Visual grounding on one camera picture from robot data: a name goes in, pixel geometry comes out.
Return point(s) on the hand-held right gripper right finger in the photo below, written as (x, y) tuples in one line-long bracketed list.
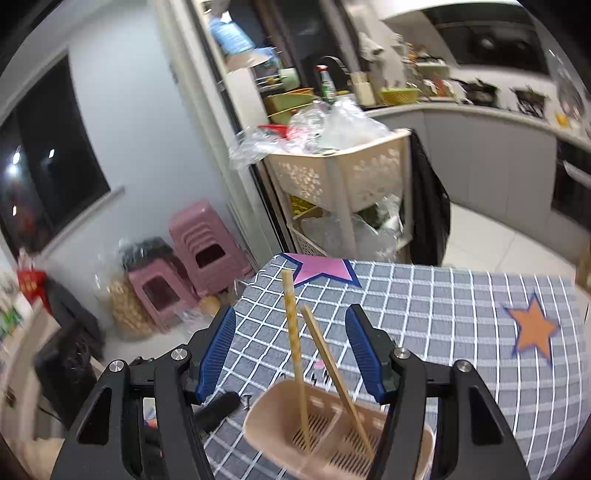
[(364, 350)]

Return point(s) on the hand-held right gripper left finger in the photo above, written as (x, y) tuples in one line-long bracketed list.
[(217, 350)]

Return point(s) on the plain wooden chopstick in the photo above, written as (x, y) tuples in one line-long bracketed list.
[(323, 350)]

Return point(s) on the yellow patterned chopstick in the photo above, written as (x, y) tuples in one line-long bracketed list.
[(293, 323)]

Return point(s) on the beige plastic chopstick holder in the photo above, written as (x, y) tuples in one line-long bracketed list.
[(272, 415)]

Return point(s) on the grey checked tablecloth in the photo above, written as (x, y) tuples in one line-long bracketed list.
[(438, 323)]

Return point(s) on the pink star sticker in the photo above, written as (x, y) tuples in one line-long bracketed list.
[(318, 270)]

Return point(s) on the clear bag of snacks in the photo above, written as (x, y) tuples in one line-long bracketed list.
[(127, 309)]

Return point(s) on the clear plastic bags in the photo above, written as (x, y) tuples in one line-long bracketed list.
[(332, 235), (341, 124)]

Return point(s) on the dark plastic bag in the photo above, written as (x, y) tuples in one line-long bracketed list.
[(147, 251)]

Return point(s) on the stack of pink stools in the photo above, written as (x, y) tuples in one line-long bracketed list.
[(198, 230)]

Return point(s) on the dark cloth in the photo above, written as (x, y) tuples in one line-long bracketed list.
[(74, 314)]

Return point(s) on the black hanging bag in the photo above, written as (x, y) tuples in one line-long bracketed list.
[(427, 207)]

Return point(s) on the yellow packet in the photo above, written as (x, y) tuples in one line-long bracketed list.
[(302, 206)]

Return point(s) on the orange star sticker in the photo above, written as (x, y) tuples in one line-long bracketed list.
[(533, 330)]

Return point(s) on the beige storage cart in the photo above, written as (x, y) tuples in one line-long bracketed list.
[(369, 170)]

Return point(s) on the red bag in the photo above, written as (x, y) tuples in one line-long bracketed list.
[(32, 284)]

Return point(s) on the grey kitchen cabinet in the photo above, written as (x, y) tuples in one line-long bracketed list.
[(485, 157)]

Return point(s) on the dark window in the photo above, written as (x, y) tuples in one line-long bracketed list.
[(46, 161)]

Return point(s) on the yellow-green basket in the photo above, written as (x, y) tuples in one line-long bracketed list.
[(399, 95)]

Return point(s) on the beige container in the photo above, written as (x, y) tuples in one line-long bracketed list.
[(364, 90)]

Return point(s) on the green plastic basin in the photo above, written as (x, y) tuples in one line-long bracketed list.
[(286, 99)]

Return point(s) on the green bottle with red cap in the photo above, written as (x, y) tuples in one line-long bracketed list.
[(328, 87)]

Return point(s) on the built-in oven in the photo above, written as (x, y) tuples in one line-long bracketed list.
[(572, 184)]

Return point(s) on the black wok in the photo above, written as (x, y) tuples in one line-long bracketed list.
[(480, 92)]

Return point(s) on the gas stove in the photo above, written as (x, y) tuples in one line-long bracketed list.
[(528, 101)]

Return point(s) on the blue bag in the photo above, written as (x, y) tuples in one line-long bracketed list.
[(231, 34)]

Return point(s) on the range hood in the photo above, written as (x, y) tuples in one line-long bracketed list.
[(489, 41)]

